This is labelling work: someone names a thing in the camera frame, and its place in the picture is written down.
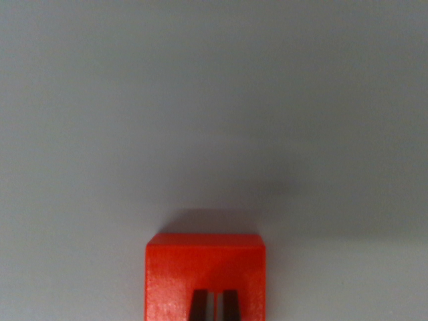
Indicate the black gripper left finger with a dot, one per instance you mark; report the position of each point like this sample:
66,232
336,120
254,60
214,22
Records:
200,306

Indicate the red cube block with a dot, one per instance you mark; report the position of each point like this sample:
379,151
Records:
200,264

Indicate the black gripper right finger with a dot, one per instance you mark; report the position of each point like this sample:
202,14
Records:
230,306

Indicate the white plastic tray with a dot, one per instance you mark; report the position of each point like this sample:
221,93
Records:
133,117

